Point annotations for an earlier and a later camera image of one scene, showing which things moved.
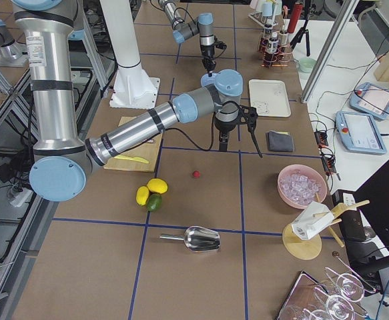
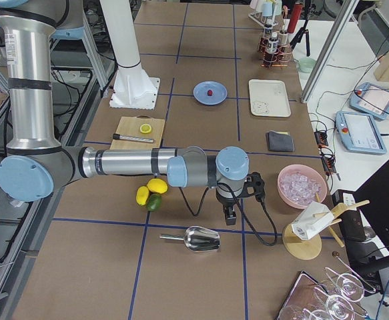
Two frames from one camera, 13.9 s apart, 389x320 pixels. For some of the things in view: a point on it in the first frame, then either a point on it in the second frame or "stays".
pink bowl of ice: [299, 185] stays
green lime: [154, 202] stays
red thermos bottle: [296, 11] stays
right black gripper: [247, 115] → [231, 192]
